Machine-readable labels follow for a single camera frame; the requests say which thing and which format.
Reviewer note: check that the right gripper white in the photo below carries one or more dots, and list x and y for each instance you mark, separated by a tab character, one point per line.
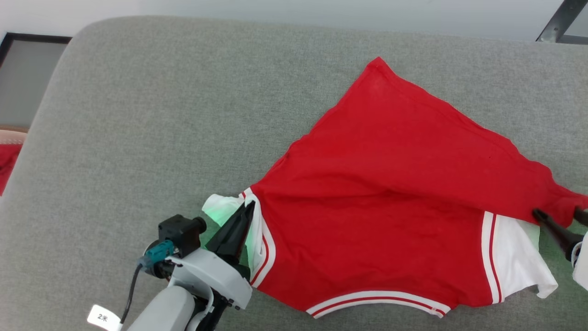
582	266

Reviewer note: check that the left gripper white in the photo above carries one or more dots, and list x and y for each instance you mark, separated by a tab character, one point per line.
211	276

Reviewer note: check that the red and white jersey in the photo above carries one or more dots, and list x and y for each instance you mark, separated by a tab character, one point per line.
390	184

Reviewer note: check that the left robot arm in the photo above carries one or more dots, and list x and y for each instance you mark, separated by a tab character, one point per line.
161	312

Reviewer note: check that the left wrist teal connector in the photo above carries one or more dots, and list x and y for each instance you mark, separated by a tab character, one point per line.
158	255

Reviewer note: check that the red cloth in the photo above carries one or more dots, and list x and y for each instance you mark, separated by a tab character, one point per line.
8	165

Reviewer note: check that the black baseboard strip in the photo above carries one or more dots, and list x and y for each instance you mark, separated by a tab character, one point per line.
36	37

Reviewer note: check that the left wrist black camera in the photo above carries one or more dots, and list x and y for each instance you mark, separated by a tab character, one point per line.
181	232

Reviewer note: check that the dark metal partition frame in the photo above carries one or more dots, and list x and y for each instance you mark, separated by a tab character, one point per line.
558	23

